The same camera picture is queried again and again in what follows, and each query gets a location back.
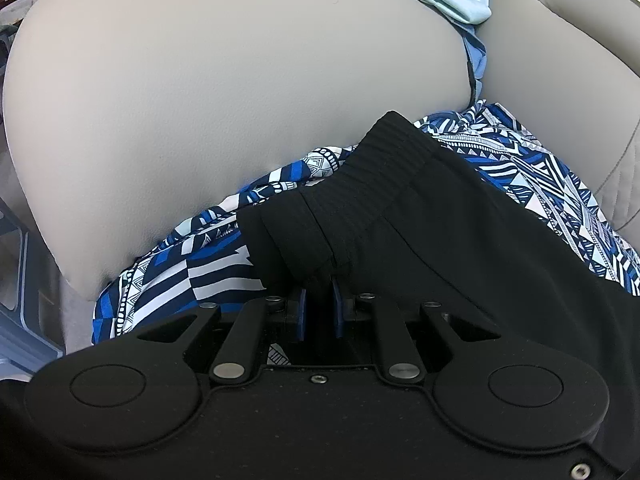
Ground light blue cloth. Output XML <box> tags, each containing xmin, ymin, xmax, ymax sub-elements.
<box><xmin>357</xmin><ymin>0</ymin><xmax>493</xmax><ymax>88</ymax></box>

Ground black pants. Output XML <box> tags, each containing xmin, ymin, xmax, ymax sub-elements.
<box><xmin>237</xmin><ymin>110</ymin><xmax>640</xmax><ymax>466</ymax></box>

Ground grey plastic stool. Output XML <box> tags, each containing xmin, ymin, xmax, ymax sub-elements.
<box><xmin>0</xmin><ymin>192</ymin><xmax>68</xmax><ymax>378</ymax></box>

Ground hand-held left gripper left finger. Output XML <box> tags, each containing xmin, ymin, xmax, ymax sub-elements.
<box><xmin>134</xmin><ymin>287</ymin><xmax>314</xmax><ymax>386</ymax></box>

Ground blue geometric printed blanket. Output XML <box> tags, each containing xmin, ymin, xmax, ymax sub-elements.
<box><xmin>92</xmin><ymin>100</ymin><xmax>640</xmax><ymax>367</ymax></box>

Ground grey leather sofa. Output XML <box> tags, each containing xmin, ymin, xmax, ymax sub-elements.
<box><xmin>0</xmin><ymin>0</ymin><xmax>640</xmax><ymax>306</ymax></box>

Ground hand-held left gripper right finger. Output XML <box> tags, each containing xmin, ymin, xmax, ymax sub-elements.
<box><xmin>330</xmin><ymin>278</ymin><xmax>503</xmax><ymax>386</ymax></box>

